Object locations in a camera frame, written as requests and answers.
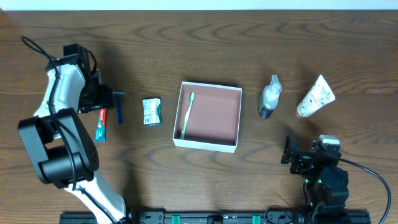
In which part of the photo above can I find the blue disposable razor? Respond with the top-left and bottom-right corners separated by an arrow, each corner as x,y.
113,91 -> 125,124

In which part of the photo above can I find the green toothbrush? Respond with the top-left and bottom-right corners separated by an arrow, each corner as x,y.
180,91 -> 195,140

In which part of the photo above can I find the white box with red interior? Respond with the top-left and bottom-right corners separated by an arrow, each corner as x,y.
172,82 -> 243,153

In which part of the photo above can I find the clear foam pump soap bottle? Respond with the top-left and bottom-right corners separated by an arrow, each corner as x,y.
258,75 -> 282,119

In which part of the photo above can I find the Colgate toothpaste tube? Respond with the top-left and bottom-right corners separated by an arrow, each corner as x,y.
95,109 -> 108,142

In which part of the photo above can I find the green Dettol soap pack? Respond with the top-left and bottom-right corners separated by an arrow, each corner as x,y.
142,98 -> 162,126

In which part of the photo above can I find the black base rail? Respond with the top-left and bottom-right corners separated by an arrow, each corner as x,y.
58,210 -> 373,224

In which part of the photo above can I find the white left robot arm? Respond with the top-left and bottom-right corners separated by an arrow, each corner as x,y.
17,44 -> 132,223

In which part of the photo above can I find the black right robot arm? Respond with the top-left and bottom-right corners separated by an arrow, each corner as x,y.
281,135 -> 352,224

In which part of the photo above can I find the white Pantene tube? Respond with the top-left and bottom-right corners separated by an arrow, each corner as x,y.
296,75 -> 336,118

